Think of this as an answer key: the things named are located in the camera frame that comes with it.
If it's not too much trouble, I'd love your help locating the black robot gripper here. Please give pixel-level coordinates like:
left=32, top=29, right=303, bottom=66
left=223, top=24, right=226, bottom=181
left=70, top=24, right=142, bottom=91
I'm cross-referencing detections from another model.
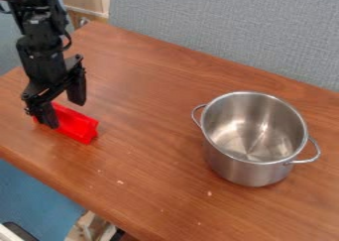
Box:
left=16, top=35, right=86, bottom=129

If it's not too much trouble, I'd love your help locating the red plastic block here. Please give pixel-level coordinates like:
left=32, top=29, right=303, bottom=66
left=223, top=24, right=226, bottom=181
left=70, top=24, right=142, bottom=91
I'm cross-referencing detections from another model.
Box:
left=31, top=101, right=100, bottom=145

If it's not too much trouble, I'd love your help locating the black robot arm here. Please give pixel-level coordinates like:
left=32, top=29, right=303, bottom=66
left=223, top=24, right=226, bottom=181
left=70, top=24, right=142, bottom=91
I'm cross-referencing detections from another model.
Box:
left=0, top=0, right=86, bottom=129

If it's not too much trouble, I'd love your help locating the black and white floor object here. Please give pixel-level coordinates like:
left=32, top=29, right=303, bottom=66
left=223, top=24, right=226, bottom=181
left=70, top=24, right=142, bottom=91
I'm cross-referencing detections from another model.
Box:
left=0, top=222, right=39, bottom=241

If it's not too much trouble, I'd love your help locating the stainless steel pot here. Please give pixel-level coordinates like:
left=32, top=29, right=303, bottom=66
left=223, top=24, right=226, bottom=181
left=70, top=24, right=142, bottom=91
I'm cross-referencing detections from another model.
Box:
left=191, top=91, right=318, bottom=187

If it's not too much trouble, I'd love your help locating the beige wooden shelf unit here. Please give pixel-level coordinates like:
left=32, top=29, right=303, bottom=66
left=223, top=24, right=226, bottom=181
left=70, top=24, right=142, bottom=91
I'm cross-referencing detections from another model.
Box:
left=64, top=0, right=110, bottom=29

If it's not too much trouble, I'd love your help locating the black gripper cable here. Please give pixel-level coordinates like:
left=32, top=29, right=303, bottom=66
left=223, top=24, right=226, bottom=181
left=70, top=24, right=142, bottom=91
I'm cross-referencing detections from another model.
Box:
left=60, top=30, right=75, bottom=53

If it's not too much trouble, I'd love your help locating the wooden table leg frame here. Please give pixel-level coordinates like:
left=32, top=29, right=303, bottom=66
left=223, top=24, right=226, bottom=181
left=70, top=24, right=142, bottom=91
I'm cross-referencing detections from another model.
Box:
left=66, top=211, right=116, bottom=241

